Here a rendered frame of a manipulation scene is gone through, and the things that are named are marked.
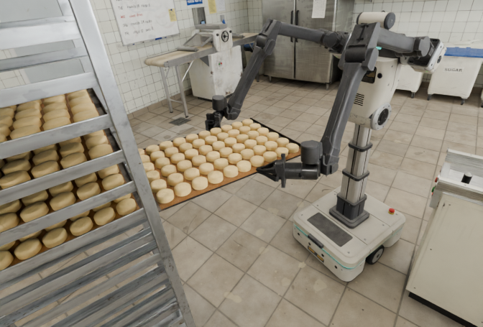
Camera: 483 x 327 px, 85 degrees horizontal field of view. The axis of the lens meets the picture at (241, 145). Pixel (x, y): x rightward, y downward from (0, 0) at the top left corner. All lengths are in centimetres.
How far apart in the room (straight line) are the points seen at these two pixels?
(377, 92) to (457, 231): 76
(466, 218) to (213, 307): 147
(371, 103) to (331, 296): 122
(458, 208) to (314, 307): 99
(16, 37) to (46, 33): 4
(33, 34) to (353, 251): 181
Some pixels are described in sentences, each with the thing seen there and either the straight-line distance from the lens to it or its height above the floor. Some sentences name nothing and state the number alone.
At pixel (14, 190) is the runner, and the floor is 142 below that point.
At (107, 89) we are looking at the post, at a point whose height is 157.
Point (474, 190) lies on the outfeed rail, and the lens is 154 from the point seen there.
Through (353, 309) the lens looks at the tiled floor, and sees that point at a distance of 201.
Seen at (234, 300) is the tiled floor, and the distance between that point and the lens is 199.
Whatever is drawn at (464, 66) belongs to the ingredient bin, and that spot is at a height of 56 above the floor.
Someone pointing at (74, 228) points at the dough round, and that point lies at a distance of 81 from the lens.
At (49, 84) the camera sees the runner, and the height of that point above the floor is 160.
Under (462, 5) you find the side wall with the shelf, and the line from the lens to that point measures 547.
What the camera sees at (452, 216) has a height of 73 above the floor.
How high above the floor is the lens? 172
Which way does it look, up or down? 30 degrees down
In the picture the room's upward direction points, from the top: 5 degrees counter-clockwise
